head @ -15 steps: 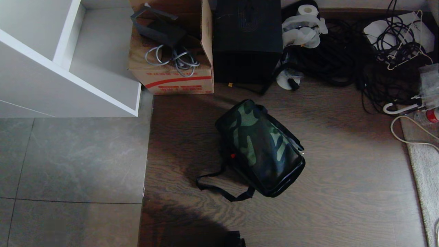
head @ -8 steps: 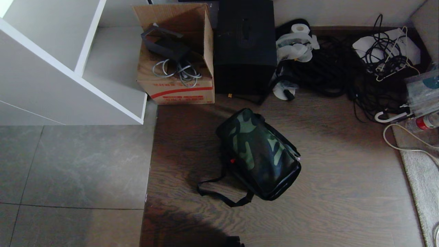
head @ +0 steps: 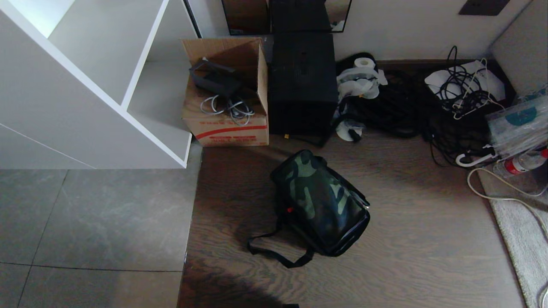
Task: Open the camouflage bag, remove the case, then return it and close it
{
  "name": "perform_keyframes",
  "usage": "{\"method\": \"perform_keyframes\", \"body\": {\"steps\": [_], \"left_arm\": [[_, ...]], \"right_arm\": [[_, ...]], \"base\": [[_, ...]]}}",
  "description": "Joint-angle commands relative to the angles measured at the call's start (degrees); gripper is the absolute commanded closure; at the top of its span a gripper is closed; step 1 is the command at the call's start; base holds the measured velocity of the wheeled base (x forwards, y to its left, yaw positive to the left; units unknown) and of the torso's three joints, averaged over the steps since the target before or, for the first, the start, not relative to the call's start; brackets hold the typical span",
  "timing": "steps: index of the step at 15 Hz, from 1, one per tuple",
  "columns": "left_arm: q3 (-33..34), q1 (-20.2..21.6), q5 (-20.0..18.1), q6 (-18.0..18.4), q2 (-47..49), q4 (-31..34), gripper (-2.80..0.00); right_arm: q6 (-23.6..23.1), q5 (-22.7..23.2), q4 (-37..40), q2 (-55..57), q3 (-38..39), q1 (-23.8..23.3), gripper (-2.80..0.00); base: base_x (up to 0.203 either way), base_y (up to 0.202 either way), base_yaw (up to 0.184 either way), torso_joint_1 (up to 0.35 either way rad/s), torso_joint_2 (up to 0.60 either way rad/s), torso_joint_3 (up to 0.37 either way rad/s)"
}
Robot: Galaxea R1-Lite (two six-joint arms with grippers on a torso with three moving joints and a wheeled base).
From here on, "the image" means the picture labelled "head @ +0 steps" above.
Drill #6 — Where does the grey coiled cable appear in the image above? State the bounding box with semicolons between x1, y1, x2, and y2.
200;95;255;126

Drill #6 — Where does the white cable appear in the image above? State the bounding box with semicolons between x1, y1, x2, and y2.
467;167;548;240

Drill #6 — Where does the camouflage bag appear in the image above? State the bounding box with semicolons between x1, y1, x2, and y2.
270;149;371;258

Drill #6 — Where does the white shelf unit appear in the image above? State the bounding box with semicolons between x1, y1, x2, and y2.
0;0;202;169

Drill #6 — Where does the cardboard box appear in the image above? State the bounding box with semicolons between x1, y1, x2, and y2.
182;37;270;148

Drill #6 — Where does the grey rug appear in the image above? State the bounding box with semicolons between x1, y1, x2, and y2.
477;165;548;308

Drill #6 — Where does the clear plastic bag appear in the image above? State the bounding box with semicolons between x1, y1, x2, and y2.
486;88;548;160

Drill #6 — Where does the white hook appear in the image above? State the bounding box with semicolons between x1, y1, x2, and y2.
455;148;499;167

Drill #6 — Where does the black box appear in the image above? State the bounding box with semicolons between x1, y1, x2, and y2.
268;33;339;147

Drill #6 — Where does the white flat device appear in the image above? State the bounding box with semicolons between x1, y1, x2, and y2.
424;60;506;102

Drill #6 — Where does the black bag strap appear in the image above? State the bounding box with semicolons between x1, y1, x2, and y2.
247;216;315;269

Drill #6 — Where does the plastic bottle red label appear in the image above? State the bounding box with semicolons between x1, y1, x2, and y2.
493;148;548;178

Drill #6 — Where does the white paper strip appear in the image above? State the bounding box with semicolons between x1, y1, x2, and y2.
336;67;388;101

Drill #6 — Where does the black cable bundle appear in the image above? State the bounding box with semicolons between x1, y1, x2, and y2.
429;46;497;167

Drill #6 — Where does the dark wall socket plate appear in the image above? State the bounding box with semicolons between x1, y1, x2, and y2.
459;0;511;16

